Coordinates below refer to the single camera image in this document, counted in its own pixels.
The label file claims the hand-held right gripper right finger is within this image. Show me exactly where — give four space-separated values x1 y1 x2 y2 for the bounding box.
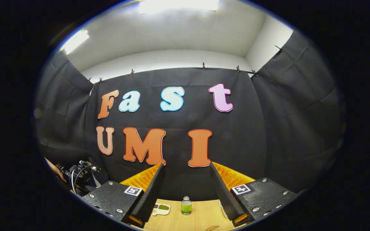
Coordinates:
209 162 298 227

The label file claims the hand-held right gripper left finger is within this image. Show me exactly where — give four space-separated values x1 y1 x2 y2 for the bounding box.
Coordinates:
81 163 165 229

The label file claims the white divided dish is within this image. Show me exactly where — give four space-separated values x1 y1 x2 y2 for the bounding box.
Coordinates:
152 203 171 216

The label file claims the green drink bottle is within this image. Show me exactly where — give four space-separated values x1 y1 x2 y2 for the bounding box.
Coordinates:
181 196 192 215

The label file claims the black backdrop cloth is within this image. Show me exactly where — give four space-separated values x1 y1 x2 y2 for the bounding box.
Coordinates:
35 30 346 201

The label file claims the row of black cloth clips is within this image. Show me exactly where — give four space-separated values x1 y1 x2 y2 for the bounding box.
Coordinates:
67 45 284 84

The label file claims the ceiling light panel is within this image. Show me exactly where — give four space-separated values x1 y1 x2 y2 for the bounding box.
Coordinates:
60 30 90 55
138 0 219 14

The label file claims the white toaster cable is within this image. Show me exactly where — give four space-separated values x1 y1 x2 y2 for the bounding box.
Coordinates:
218 201 229 219

